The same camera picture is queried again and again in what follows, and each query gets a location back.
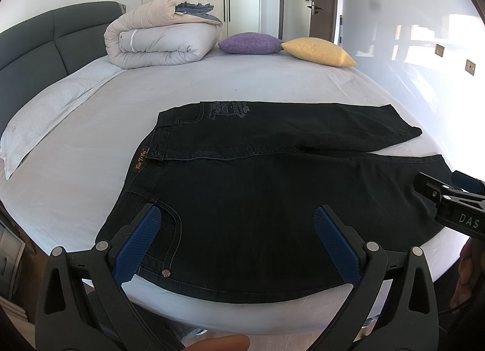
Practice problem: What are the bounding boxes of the black denim pants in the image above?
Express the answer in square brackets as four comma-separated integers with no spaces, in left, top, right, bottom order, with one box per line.
[97,101,451,303]

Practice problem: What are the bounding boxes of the person right hand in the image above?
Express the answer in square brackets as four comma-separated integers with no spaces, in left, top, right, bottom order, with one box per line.
[450,238,484,308]

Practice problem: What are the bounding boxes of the person left hand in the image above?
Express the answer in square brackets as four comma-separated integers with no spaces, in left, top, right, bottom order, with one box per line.
[185,335,251,351]

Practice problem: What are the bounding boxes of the bedside cabinet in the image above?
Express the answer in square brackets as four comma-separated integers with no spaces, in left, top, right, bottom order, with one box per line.
[0,223,28,322]

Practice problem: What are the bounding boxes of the white pillow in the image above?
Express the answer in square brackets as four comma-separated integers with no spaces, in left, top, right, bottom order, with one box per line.
[1,58,124,179]

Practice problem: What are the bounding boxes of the yellow cushion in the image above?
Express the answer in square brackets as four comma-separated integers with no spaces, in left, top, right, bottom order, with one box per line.
[282,37,357,68]

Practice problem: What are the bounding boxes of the purple cushion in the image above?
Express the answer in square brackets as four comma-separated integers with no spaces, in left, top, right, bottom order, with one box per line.
[218,32,283,55]

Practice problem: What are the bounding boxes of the folded white beige duvet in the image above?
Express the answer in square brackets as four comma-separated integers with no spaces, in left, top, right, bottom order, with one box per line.
[104,0,223,69]

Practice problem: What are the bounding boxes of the folded blue garment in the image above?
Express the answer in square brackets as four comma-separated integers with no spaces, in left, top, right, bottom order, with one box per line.
[175,2,222,25]

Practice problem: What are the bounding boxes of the wall socket plate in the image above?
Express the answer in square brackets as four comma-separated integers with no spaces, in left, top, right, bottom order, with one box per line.
[465,59,476,76]
[435,44,445,57]

